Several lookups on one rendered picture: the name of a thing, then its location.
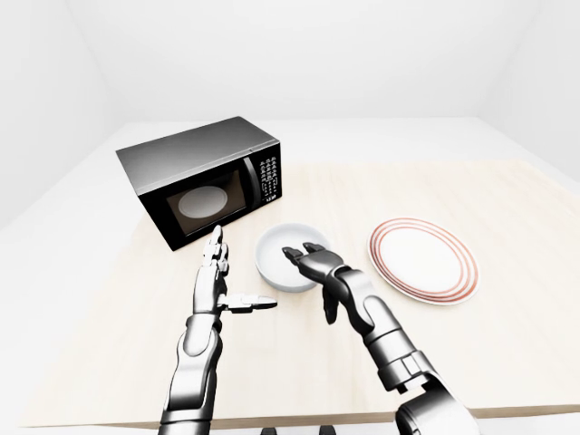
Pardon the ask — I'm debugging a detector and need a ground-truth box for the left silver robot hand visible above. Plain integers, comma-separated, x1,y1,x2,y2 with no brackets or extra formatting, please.
190,225,278,319

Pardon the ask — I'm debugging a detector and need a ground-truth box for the black microwave oven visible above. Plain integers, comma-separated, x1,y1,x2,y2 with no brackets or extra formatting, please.
115,116,285,252

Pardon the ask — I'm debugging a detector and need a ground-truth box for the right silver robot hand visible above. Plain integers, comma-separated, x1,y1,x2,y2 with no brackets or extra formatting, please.
281,242,344,325

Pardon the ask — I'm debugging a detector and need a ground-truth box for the red-ringed white plate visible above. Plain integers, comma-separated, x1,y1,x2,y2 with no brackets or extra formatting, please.
366,217,480,307

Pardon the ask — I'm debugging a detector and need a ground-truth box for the white bowl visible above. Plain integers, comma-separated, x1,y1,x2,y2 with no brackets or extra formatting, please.
254,221,331,294

